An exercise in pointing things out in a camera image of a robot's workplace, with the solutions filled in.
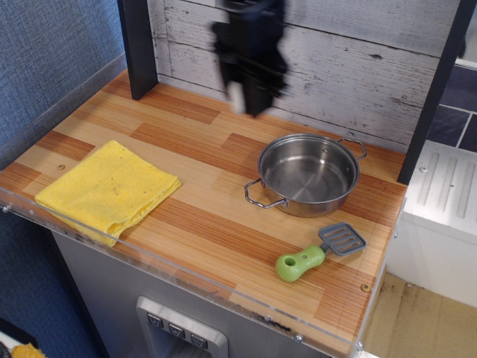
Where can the dark grey post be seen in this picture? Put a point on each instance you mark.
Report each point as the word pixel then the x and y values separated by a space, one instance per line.
pixel 138 46
pixel 443 71

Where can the dark grey left post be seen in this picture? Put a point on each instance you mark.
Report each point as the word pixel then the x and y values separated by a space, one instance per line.
pixel 138 46

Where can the clear acrylic edge guard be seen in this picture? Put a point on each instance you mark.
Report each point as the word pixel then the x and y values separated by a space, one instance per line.
pixel 110 280

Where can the plush sushi roll toy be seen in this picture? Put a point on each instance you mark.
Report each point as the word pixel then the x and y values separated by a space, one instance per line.
pixel 236 97

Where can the yellow folded towel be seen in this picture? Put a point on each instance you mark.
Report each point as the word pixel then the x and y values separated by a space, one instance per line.
pixel 108 192

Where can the green handled grey toy spatula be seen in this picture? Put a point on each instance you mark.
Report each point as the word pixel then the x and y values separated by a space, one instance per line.
pixel 341 239

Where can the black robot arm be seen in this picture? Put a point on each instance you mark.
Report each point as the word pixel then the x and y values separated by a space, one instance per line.
pixel 252 7

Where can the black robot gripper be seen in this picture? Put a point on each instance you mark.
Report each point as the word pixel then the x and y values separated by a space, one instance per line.
pixel 251 66

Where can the grey toy fridge dispenser panel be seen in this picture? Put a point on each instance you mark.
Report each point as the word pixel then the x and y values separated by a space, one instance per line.
pixel 169 333

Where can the yellow object at corner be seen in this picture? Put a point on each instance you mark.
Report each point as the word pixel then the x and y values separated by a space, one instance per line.
pixel 26 351

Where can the dark grey right post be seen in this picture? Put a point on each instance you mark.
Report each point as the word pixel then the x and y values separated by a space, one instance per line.
pixel 443 71

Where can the stainless steel pot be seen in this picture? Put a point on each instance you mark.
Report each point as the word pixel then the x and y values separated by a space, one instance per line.
pixel 306 175

